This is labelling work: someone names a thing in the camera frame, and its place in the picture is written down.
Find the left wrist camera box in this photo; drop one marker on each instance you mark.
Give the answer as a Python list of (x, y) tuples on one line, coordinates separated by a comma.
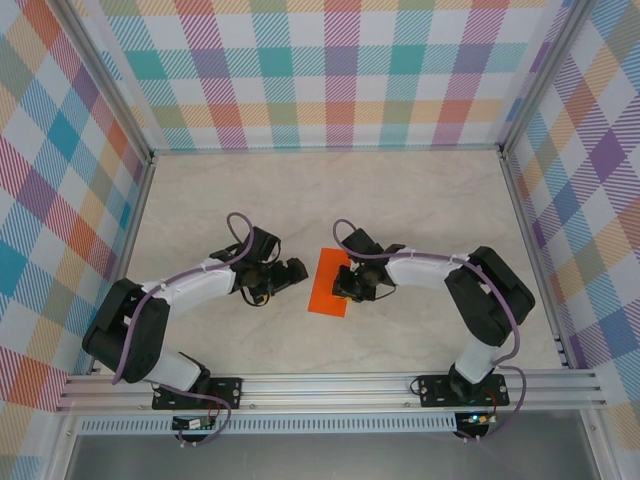
[(265, 243)]

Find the grey metal panel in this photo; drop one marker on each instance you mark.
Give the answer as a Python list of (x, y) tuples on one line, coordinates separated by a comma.
[(325, 457)]

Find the orange paper sheet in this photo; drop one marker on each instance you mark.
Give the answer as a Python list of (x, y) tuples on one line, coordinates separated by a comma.
[(322, 290)]

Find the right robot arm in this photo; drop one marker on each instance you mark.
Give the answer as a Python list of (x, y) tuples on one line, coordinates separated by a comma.
[(490, 300)]

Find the aluminium table edge rail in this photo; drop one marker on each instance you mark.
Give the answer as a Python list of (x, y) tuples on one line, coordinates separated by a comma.
[(524, 215), (136, 215), (325, 148)]

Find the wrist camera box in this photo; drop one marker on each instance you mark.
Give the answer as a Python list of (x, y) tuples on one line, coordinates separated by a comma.
[(265, 243), (361, 242)]

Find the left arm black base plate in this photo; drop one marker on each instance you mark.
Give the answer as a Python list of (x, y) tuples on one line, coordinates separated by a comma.
[(227, 390)]

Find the aluminium mounting rail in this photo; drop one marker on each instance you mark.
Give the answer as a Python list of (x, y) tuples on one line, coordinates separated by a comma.
[(325, 390)]

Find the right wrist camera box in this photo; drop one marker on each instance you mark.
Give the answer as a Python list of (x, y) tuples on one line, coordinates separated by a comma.
[(361, 242)]

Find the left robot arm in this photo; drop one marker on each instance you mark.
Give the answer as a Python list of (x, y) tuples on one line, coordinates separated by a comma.
[(135, 340)]

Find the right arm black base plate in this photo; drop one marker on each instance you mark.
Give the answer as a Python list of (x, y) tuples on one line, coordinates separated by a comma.
[(432, 390)]

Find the slanted aluminium frame post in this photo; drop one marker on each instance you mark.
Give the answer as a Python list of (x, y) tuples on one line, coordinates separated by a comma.
[(115, 82), (544, 75)]

